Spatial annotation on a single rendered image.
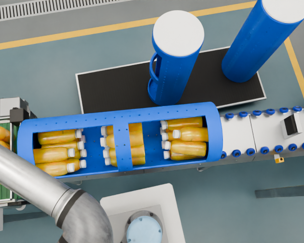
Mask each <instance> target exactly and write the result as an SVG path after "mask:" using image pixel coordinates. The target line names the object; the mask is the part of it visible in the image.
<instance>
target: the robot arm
mask: <svg viewBox="0 0 304 243"><path fill-rule="evenodd" d="M0 184H2V185H3V186H5V187H6V188H7V189H9V190H11V191H12V192H14V193H15V194H17V195H18V196H20V197H21V198H23V199H25V200H26V201H28V202H29V203H31V204H32V205H34V206H36V207H37V208H39V209H40V210H42V211H43V212H45V213H46V214H48V215H49V216H51V217H52V218H54V219H55V225H56V226H57V227H59V228H60V229H62V230H63V234H62V236H61V237H60V239H59V240H58V242H57V243H113V230H112V226H111V223H110V220H109V218H108V216H107V214H106V212H105V210H104V209H103V207H102V206H101V205H100V203H99V202H98V201H97V200H96V199H95V198H94V197H93V196H91V195H90V194H89V193H87V192H86V191H84V190H82V189H72V188H70V187H69V186H67V185H65V184H64V183H62V182H61V181H59V180H57V179H56V178H54V177H53V176H51V175H49V174H48V173H46V172H45V171H43V170H42V169H40V168H38V167H37V166H35V165H33V164H32V163H30V162H28V161H27V160H25V159H23V158H22V157H20V156H19V155H17V154H15V153H14V152H12V151H11V150H9V149H7V148H6V147H4V146H3V145H1V144H0ZM162 235H163V225H162V222H161V220H160V218H159V217H158V216H157V215H156V214H155V213H153V212H151V211H148V210H140V211H137V212H135V213H133V214H132V215H131V216H130V217H129V219H128V220H127V222H126V225H125V235H124V237H123V238H122V240H121V242H120V243H161V240H162Z"/></svg>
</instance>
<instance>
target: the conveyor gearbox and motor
mask: <svg viewBox="0 0 304 243"><path fill-rule="evenodd" d="M15 107H17V108H23V109H25V110H26V111H27V112H28V113H29V119H37V116H36V115H35V114H34V113H32V111H30V108H29V106H28V102H27V101H26V100H24V99H21V98H20V97H18V96H17V97H11V98H1V99H0V117H9V116H10V110H11V109H13V108H15Z"/></svg>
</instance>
